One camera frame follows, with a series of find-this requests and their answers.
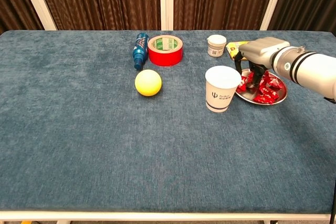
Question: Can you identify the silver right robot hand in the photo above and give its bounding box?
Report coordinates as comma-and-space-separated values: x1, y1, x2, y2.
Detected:
234, 37, 291, 89

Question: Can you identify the red candy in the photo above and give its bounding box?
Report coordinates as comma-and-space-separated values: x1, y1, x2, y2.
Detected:
265, 76, 283, 88
259, 86, 279, 99
252, 95, 274, 104
237, 76, 249, 91

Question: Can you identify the white paper cup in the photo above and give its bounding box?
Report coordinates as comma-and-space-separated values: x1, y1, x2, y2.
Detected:
205, 66, 242, 113

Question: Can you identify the yellow biscuit box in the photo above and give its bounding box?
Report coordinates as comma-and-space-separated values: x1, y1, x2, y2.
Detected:
226, 40, 250, 60

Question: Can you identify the small white jar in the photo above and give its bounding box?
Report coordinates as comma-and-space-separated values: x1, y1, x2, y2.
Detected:
206, 34, 227, 57

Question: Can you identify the round steel plate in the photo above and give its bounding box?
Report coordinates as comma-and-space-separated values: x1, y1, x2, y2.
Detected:
235, 68, 288, 106

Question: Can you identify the brown pleated curtain panel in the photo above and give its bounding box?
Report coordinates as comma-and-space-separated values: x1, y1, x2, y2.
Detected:
173, 0, 279, 31
267, 0, 336, 37
0, 0, 45, 35
33, 0, 161, 31

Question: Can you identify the red tape roll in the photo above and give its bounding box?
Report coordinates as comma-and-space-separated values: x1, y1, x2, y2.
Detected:
147, 35, 184, 67

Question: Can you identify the yellow ball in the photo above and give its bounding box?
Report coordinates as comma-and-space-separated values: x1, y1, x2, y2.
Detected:
134, 69, 163, 97

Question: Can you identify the blue patterned bottle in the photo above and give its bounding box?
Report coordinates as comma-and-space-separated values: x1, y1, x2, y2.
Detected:
132, 32, 150, 71

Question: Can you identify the blue table cloth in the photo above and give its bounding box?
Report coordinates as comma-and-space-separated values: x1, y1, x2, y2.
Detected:
0, 29, 336, 213

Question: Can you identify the white partition frame post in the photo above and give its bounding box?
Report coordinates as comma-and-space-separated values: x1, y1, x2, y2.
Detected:
259, 0, 289, 31
17, 0, 58, 31
159, 0, 175, 31

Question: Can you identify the white table frame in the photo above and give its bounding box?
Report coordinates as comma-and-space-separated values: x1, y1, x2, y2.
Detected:
0, 209, 336, 224

